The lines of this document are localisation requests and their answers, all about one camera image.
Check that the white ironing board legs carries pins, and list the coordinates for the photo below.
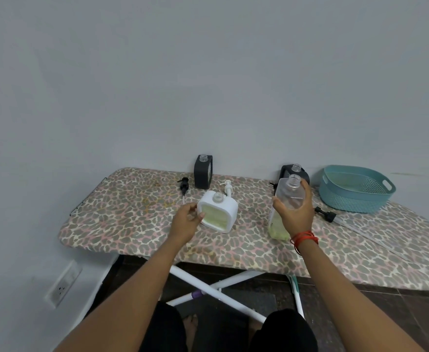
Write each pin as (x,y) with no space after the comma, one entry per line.
(214,289)

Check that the person's left hand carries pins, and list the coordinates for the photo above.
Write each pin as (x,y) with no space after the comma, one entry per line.
(184,225)

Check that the person's foot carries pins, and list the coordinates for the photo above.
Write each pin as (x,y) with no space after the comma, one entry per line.
(191,331)

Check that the person's right forearm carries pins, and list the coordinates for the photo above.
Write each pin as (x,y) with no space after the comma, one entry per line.
(350,300)

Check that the person's right thumb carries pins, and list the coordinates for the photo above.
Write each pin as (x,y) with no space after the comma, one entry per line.
(281,205)

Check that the clear plastic bottle yellow liquid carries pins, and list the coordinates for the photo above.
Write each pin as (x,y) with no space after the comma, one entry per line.
(277,227)

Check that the white wall outlet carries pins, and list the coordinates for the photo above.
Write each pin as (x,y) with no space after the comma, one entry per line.
(63,284)

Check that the dark grey floor mat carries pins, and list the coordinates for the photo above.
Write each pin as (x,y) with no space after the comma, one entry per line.
(253,300)

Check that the black pump head long tube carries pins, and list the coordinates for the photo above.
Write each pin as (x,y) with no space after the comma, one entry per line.
(327,214)

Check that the black square dispenser bottle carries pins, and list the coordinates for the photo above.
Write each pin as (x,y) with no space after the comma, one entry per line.
(202,174)
(286,171)

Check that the white square dispenser bottle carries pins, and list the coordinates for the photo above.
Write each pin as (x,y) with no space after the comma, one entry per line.
(218,216)

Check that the person's right hand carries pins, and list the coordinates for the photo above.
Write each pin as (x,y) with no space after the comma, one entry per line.
(298,218)

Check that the black shorts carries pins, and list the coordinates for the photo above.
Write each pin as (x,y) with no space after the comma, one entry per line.
(284,333)

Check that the leopard print ironing board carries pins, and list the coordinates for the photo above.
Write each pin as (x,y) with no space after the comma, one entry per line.
(133,219)

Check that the white pump head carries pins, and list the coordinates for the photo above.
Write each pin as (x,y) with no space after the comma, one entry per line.
(229,188)

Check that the teal plastic basket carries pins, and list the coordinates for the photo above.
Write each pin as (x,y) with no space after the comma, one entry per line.
(350,197)

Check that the black pump head short tube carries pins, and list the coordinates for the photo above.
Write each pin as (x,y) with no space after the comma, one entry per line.
(183,185)

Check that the person's left forearm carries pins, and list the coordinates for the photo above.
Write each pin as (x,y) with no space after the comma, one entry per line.
(133,300)

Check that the person's left thumb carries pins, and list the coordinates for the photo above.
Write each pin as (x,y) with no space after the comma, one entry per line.
(201,218)

